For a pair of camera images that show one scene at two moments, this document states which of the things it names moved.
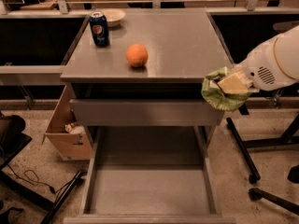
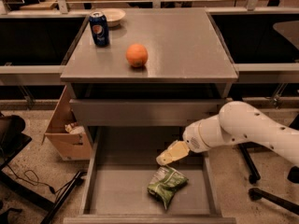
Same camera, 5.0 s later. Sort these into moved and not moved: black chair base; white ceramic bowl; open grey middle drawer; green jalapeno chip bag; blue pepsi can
Moved: green jalapeno chip bag
Not moved: white ceramic bowl; blue pepsi can; black chair base; open grey middle drawer
